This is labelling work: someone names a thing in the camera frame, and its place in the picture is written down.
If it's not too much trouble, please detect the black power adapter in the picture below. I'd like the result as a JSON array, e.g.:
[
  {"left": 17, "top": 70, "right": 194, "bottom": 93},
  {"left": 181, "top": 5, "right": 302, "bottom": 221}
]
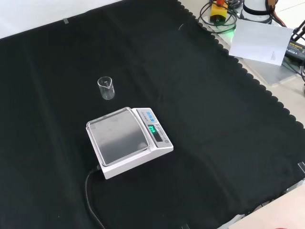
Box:
[{"left": 284, "top": 40, "right": 305, "bottom": 62}]

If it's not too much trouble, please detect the black bench cloth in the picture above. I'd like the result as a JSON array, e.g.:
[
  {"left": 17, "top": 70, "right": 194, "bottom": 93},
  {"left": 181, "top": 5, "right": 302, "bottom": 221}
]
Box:
[{"left": 0, "top": 0, "right": 305, "bottom": 229}]

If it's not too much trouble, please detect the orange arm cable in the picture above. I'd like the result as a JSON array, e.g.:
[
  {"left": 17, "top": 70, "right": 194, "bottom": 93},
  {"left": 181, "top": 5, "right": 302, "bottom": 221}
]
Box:
[{"left": 265, "top": 0, "right": 287, "bottom": 27}]

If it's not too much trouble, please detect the white electronic balance steel pan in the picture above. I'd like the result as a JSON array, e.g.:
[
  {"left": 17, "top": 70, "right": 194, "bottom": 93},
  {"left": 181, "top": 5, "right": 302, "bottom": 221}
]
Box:
[{"left": 85, "top": 106, "right": 174, "bottom": 180}]

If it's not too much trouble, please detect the black tripod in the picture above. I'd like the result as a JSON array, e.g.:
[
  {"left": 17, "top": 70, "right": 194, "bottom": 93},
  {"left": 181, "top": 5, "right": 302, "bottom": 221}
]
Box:
[{"left": 291, "top": 20, "right": 305, "bottom": 42}]

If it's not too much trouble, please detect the small clear glass beaker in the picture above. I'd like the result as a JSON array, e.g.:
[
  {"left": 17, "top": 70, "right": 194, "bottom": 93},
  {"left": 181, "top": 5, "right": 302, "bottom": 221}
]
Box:
[{"left": 97, "top": 75, "right": 115, "bottom": 101}]

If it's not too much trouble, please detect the pale board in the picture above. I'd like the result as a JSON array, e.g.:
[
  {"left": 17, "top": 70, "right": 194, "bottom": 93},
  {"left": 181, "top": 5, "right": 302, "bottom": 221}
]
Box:
[{"left": 228, "top": 19, "right": 295, "bottom": 66}]

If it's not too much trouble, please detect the black balance power cable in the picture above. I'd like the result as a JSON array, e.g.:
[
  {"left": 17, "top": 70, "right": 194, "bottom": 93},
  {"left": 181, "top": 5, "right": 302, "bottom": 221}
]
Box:
[{"left": 85, "top": 164, "right": 106, "bottom": 229}]

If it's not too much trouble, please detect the black stop button cable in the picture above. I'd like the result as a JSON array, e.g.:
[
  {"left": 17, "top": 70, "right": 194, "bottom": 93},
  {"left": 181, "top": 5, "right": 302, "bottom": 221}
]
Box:
[{"left": 198, "top": 0, "right": 240, "bottom": 34}]

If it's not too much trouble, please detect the yellow stop button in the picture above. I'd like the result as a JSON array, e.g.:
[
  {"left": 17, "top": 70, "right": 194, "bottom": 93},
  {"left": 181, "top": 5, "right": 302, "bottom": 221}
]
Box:
[{"left": 210, "top": 0, "right": 228, "bottom": 26}]

